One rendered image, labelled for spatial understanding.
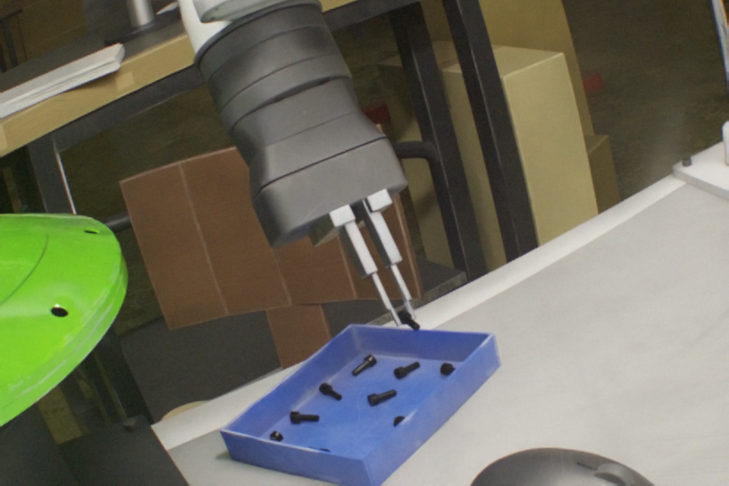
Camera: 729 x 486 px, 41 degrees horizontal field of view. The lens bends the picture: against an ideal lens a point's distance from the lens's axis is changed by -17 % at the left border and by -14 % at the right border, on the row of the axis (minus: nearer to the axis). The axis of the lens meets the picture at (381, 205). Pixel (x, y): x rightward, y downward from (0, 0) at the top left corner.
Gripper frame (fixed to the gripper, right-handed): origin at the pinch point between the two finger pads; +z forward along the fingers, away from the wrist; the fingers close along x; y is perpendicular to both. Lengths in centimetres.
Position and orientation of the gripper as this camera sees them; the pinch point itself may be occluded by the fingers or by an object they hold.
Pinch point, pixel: (406, 321)
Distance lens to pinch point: 57.7
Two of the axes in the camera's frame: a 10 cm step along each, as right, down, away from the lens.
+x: -8.6, 3.6, -3.6
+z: 4.2, 9.0, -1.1
